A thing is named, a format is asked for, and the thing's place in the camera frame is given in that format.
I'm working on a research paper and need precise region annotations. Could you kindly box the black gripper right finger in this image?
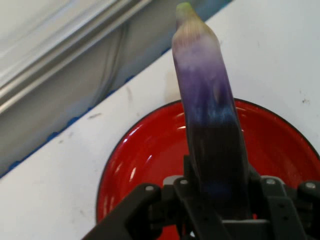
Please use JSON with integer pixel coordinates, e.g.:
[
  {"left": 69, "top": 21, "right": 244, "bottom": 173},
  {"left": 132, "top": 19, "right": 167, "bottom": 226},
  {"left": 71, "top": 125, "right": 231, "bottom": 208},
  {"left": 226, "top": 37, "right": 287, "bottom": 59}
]
[{"left": 246, "top": 166, "right": 320, "bottom": 240}]

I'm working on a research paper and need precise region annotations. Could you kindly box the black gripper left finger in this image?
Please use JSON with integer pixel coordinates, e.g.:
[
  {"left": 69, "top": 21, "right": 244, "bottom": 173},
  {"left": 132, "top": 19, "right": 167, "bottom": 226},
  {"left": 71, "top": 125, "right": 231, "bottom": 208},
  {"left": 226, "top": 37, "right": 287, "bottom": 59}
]
[{"left": 82, "top": 154, "right": 224, "bottom": 240}]

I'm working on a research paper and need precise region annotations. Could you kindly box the purple eggplant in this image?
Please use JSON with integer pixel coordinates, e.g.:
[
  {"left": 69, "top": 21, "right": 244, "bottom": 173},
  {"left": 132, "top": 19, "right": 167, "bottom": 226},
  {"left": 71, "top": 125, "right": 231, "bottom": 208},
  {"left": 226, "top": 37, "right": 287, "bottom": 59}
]
[{"left": 171, "top": 1, "right": 251, "bottom": 221}]

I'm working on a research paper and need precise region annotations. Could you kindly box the red enamel plate black rim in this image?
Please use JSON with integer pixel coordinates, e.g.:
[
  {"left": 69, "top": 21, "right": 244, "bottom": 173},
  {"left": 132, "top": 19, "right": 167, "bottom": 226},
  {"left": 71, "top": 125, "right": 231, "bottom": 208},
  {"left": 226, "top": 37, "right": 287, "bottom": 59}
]
[{"left": 95, "top": 97, "right": 320, "bottom": 240}]

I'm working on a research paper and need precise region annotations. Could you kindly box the aluminium frame rail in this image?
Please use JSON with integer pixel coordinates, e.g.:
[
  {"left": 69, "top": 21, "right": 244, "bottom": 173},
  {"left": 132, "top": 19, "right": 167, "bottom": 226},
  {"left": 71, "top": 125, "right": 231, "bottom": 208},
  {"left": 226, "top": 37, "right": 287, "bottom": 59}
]
[{"left": 0, "top": 0, "right": 154, "bottom": 115}]

